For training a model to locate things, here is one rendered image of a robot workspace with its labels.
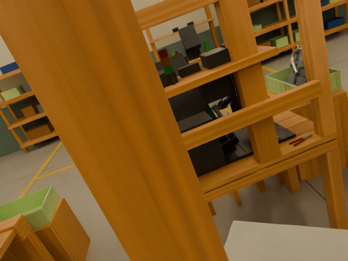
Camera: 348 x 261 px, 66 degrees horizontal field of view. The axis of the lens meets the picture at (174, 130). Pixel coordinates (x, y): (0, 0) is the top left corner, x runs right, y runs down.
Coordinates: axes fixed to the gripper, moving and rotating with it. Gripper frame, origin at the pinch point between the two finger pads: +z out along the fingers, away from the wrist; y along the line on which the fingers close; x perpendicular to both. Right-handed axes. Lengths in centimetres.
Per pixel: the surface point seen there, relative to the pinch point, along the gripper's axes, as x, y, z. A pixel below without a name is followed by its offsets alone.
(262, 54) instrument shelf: 8, 44, -31
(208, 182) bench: 39, 3, 33
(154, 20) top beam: -26, 74, 6
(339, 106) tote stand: 35, -79, -96
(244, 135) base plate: 20.2, -27.2, -7.0
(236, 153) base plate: 30.9, -11.3, 7.2
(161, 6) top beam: -28, 76, -1
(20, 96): -454, -296, 319
